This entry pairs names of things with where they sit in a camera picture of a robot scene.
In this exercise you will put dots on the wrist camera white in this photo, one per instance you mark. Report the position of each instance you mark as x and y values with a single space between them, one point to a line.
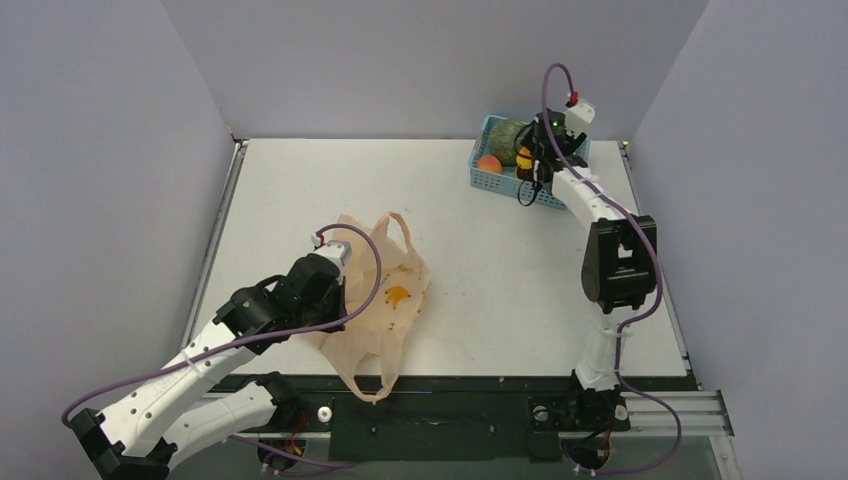
578 119
337 252

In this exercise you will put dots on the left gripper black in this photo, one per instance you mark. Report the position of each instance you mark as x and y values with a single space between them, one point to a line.
339 293

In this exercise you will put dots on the aluminium rail frame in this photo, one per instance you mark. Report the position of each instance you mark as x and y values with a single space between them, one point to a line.
681 432

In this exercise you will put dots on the fake green melon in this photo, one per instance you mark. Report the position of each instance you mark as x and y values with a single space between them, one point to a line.
503 140

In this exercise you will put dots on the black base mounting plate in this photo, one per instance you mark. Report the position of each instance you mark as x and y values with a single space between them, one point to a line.
464 419

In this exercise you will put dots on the fake yellow banana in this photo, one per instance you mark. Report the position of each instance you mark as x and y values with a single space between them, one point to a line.
524 163

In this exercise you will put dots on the light blue plastic basket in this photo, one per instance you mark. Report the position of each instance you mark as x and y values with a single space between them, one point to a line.
506 183

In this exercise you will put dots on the fake peach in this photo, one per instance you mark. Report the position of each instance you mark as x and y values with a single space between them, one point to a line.
489 163

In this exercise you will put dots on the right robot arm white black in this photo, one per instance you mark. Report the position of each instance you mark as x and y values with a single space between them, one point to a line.
620 265

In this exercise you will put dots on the orange plastic bag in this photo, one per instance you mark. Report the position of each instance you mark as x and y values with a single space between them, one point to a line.
368 353

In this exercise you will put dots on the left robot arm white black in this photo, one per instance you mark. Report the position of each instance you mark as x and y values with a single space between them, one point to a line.
158 425

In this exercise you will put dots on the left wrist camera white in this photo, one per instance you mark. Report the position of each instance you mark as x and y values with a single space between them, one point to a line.
337 252

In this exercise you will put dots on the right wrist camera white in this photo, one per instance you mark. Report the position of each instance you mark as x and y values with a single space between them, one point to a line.
578 119

